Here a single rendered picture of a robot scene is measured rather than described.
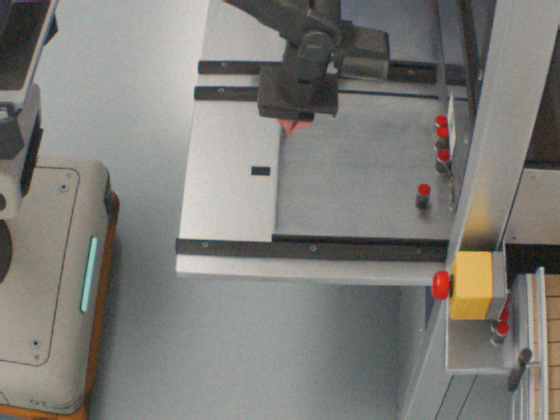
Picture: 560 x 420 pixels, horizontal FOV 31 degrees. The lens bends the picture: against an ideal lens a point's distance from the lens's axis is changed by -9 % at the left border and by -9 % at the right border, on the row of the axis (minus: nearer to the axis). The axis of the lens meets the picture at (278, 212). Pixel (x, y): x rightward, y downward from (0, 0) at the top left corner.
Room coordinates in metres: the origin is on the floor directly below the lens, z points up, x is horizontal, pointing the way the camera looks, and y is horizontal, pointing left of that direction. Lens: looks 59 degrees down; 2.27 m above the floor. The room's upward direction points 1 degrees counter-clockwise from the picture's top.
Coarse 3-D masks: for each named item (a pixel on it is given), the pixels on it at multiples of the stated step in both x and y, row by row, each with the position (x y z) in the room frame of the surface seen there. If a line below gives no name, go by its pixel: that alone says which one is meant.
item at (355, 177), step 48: (384, 96) 1.04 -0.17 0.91; (288, 144) 0.97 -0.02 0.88; (336, 144) 0.97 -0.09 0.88; (384, 144) 0.97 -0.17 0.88; (432, 144) 0.97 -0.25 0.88; (288, 192) 0.88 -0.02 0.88; (336, 192) 0.88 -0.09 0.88; (384, 192) 0.88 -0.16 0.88; (432, 192) 0.88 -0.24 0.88; (288, 240) 0.79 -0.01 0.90; (336, 240) 0.79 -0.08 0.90; (384, 240) 0.78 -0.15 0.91; (432, 240) 0.78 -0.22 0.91
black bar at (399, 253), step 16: (176, 240) 0.80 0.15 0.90; (192, 240) 0.80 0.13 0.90; (208, 240) 0.79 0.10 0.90; (224, 240) 0.79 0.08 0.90; (240, 256) 0.78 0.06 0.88; (256, 256) 0.78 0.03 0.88; (272, 256) 0.77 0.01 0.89; (288, 256) 0.77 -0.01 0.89; (304, 256) 0.77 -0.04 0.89; (320, 256) 0.77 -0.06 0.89; (336, 256) 0.77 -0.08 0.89; (352, 256) 0.77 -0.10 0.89; (368, 256) 0.76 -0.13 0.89; (384, 256) 0.76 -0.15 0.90; (400, 256) 0.76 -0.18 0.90; (416, 256) 0.76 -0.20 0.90; (432, 256) 0.76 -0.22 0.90
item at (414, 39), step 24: (360, 0) 1.29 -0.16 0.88; (384, 0) 1.30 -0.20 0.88; (408, 0) 1.30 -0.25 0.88; (432, 0) 1.30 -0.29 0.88; (360, 24) 1.23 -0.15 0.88; (384, 24) 1.23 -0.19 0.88; (408, 24) 1.23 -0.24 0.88; (432, 24) 1.24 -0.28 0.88; (408, 48) 1.18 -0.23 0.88; (432, 48) 1.18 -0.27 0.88
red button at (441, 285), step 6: (438, 276) 0.66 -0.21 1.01; (444, 276) 0.66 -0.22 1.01; (432, 282) 0.66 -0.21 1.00; (438, 282) 0.65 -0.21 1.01; (444, 282) 0.65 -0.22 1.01; (450, 282) 0.66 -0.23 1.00; (432, 288) 0.65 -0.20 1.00; (438, 288) 0.65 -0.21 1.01; (444, 288) 0.65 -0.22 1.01; (432, 294) 0.65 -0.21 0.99; (438, 294) 0.64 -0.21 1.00; (444, 294) 0.64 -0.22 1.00; (438, 300) 0.64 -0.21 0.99
